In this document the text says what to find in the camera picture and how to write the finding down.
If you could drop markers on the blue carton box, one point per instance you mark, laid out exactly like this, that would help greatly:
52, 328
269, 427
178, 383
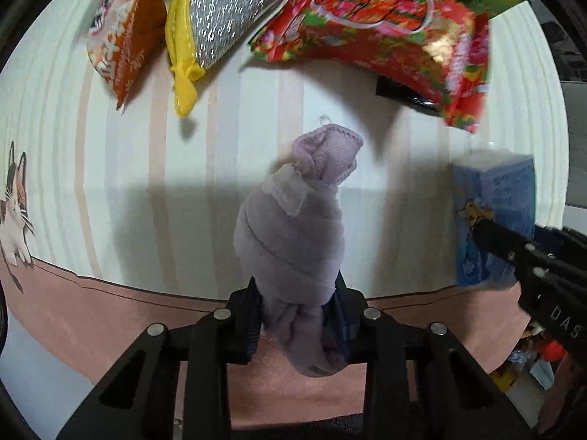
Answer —
504, 192

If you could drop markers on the orange snack packet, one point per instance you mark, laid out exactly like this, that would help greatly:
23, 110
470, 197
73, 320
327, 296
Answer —
126, 41

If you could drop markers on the black flat packet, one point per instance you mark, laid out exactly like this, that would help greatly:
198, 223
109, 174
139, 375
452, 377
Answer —
399, 91

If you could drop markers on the striped cat printed blanket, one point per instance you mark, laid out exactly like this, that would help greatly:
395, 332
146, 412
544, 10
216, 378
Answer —
137, 192

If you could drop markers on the yellow silver glitter pouch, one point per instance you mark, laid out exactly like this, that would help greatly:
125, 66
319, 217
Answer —
215, 13

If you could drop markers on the red floral snack packet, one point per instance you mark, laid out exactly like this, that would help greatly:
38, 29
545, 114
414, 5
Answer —
380, 23

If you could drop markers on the purple sock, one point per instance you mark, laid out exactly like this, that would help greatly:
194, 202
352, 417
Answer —
289, 238

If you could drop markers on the colourful clutter pile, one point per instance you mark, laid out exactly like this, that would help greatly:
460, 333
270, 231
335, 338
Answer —
527, 362

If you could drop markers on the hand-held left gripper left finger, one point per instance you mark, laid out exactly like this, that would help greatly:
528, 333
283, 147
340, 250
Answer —
255, 316

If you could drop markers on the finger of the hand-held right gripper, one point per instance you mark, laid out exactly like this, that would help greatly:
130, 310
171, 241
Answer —
500, 238

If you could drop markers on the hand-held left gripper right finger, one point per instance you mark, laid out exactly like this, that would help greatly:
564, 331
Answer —
339, 321

